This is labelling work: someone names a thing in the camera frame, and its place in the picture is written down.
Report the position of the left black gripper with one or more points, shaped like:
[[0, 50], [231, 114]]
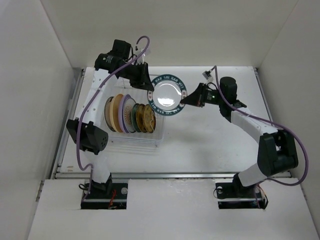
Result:
[[144, 81]]

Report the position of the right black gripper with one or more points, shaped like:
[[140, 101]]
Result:
[[196, 98]]

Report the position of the white plate dark lettered rim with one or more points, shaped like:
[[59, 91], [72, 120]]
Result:
[[168, 92]]

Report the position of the yellow patterned small plate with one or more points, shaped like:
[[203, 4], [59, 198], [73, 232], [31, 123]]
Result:
[[149, 118]]

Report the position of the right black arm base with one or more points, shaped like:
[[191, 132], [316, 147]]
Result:
[[229, 198]]

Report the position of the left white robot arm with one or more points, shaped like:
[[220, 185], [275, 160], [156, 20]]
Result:
[[89, 130]]

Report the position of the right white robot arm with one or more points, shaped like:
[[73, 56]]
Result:
[[277, 151]]

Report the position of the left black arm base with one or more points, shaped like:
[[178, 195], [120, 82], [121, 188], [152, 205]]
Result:
[[109, 196]]

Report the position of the dark green rimmed plate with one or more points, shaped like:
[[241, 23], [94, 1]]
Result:
[[134, 118]]

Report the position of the purple rimmed patterned plate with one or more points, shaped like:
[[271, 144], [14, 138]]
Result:
[[125, 114]]

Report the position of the beige orange plate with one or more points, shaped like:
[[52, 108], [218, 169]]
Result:
[[113, 112]]

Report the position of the white wire dish rack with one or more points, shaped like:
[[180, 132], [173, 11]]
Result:
[[121, 85]]

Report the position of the aluminium table front rail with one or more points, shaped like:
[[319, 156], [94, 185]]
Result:
[[151, 175]]

